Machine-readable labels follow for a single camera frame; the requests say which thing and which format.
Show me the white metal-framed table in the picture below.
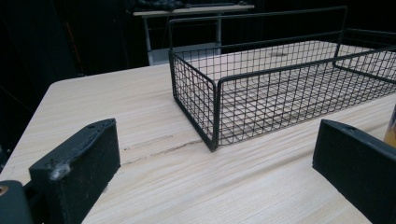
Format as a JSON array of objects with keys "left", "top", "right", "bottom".
[{"left": 133, "top": 3, "right": 256, "bottom": 66}]

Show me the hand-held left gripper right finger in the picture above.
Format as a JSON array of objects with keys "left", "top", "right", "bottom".
[{"left": 312, "top": 119, "right": 396, "bottom": 224}]

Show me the black wire mesh basket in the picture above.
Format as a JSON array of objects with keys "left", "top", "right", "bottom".
[{"left": 167, "top": 5, "right": 396, "bottom": 153}]

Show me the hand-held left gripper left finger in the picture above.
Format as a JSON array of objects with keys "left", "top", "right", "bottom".
[{"left": 28, "top": 118, "right": 121, "bottom": 224}]

